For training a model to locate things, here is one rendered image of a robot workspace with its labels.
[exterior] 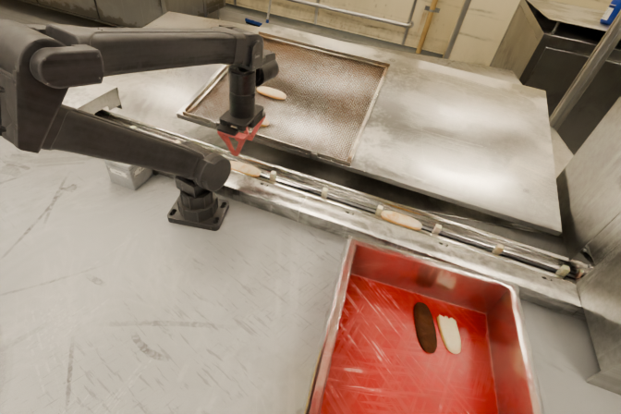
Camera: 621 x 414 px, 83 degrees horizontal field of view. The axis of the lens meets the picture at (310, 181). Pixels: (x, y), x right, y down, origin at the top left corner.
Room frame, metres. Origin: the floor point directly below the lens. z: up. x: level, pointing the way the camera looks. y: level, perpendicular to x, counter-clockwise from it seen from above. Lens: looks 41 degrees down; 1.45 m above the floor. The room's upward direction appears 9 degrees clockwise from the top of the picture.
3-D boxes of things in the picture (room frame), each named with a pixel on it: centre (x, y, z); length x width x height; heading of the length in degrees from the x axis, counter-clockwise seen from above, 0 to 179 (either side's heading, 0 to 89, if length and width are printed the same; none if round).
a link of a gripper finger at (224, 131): (0.66, 0.18, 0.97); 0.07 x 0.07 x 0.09; 76
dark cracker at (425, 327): (0.34, -0.26, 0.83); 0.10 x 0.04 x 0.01; 2
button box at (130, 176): (0.62, 0.44, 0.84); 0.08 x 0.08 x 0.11; 77
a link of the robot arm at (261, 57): (0.73, 0.17, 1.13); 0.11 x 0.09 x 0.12; 156
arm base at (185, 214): (0.54, 0.25, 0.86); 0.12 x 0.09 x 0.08; 88
